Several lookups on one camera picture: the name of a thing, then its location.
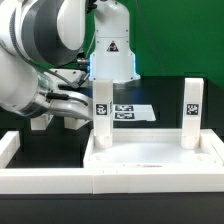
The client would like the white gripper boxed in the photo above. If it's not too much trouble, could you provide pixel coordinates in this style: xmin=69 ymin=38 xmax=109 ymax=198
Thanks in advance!
xmin=46 ymin=91 xmax=93 ymax=120

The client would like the white desk tabletop panel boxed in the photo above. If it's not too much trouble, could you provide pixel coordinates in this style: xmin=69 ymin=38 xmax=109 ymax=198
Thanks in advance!
xmin=83 ymin=128 xmax=224 ymax=168

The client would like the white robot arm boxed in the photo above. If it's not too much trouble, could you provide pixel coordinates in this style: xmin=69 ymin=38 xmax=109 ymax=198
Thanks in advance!
xmin=0 ymin=0 xmax=139 ymax=120

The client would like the fiducial marker sheet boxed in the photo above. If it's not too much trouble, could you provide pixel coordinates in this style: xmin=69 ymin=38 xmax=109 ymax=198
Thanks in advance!
xmin=113 ymin=104 xmax=156 ymax=121

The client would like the white U-shaped obstacle fence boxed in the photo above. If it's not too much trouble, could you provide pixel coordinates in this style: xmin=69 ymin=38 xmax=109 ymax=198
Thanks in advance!
xmin=0 ymin=131 xmax=224 ymax=194

